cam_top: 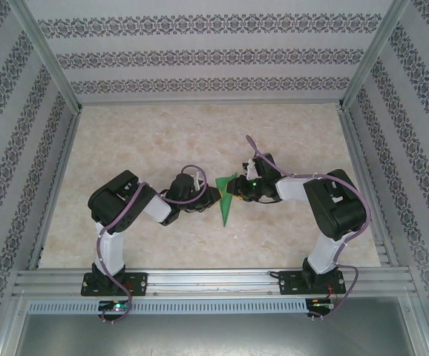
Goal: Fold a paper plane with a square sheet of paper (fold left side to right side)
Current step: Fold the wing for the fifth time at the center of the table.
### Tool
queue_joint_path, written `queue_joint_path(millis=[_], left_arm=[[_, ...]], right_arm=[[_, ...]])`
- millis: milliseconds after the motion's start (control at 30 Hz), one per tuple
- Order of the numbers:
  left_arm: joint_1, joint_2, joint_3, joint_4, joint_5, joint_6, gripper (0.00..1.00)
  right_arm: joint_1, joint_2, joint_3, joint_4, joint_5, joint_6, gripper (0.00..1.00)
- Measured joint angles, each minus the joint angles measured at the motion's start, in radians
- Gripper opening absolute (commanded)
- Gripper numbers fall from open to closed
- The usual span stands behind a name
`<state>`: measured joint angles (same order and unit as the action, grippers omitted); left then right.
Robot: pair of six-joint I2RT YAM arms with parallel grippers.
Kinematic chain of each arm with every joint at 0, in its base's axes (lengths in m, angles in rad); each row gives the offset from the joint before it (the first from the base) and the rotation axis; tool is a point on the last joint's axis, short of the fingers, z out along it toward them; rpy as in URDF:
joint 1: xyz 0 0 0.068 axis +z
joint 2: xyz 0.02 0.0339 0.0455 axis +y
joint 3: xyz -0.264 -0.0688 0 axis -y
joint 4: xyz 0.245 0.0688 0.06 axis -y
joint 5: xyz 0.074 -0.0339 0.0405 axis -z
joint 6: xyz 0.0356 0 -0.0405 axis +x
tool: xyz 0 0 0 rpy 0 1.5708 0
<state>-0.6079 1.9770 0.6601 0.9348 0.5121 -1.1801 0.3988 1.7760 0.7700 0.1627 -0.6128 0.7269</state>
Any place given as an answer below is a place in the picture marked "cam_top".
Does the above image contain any grey slotted cable duct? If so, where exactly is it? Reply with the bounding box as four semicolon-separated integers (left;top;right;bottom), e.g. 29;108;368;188
27;299;308;315

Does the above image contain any aluminium frame post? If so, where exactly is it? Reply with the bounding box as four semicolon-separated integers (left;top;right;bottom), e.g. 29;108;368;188
8;0;82;114
338;0;412;112

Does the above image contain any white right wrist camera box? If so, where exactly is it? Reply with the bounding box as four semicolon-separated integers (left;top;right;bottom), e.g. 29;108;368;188
241;158;257;179

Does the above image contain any aluminium rail below patterned wall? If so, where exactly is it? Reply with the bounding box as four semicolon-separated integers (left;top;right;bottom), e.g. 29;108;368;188
76;98;345;108

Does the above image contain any green paper sheet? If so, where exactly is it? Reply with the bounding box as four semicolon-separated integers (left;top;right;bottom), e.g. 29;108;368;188
214;172;238;228

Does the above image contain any grey sheet metal panel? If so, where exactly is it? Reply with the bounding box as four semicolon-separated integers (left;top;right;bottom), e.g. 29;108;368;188
12;313;419;356

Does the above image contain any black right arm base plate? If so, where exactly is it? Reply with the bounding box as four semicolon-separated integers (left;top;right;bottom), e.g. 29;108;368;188
279;270;347;297

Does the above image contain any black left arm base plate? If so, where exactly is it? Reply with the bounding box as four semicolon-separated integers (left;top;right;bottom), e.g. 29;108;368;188
80;271;148;297

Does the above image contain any long aluminium mounting rail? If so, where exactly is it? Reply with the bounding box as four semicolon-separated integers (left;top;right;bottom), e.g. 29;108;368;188
12;265;418;297

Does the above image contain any aluminium side rail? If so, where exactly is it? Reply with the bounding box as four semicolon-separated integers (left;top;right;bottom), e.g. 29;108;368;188
336;107;400;268
27;109;84;271

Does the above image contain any aluminium frame strut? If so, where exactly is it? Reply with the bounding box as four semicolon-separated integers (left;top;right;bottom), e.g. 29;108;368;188
0;291;30;356
399;294;429;356

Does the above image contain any circuit board with green light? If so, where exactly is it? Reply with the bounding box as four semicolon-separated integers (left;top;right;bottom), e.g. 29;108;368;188
98;300;131;312

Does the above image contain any small circuit board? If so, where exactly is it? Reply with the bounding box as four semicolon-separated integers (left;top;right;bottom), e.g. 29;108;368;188
309;298;336;311

